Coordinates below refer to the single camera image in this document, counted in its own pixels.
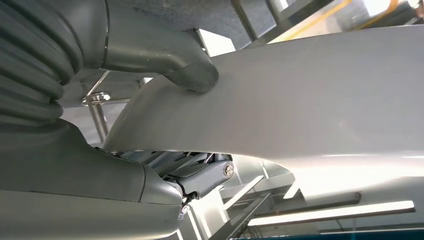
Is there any ceiling light strip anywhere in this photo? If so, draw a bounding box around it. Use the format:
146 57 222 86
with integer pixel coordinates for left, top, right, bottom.
247 200 416 227

